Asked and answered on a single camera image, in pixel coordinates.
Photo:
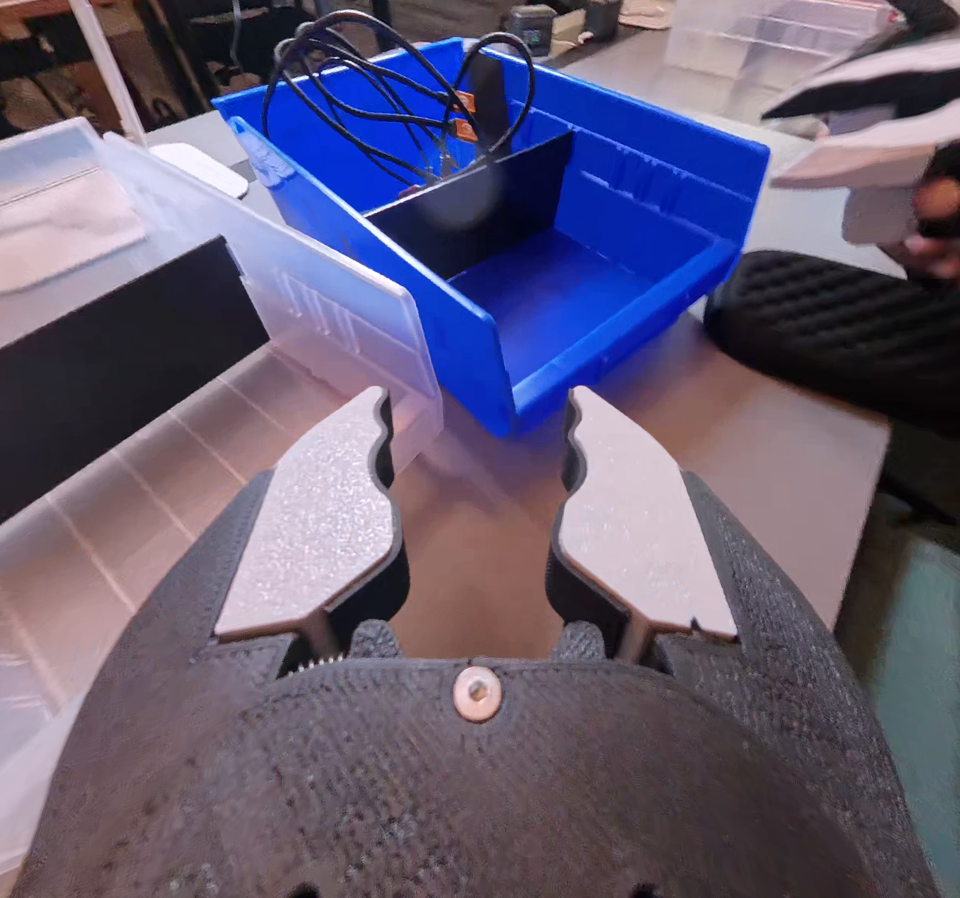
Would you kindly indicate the person's right hand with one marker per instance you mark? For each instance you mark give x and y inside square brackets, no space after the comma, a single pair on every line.
[941,252]

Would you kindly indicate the black power adapter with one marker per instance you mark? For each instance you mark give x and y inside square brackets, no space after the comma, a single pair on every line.
[532,27]

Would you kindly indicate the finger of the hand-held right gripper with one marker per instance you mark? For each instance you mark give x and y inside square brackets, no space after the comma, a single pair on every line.
[900,80]
[862,162]

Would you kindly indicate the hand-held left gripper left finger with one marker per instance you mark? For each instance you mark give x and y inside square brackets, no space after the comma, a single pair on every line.
[315,538]

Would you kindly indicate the clear plastic bin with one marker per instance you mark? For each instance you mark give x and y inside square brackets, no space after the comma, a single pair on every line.
[750,27]
[337,313]

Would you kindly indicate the black divider of blue bin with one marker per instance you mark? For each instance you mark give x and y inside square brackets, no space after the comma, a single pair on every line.
[480,215]

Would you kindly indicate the person's green sweatshirt torso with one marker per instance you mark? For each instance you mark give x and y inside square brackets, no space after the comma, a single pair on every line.
[907,688]

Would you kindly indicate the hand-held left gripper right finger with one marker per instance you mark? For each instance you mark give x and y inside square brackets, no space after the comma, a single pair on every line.
[637,545]

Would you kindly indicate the black divider of clear bin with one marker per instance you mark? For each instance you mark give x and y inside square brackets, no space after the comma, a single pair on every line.
[112,358]

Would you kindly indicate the black chair armrest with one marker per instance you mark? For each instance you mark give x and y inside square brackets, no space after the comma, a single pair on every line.
[825,328]

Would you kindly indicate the blue plastic bin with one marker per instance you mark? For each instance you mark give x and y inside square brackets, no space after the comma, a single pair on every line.
[637,162]

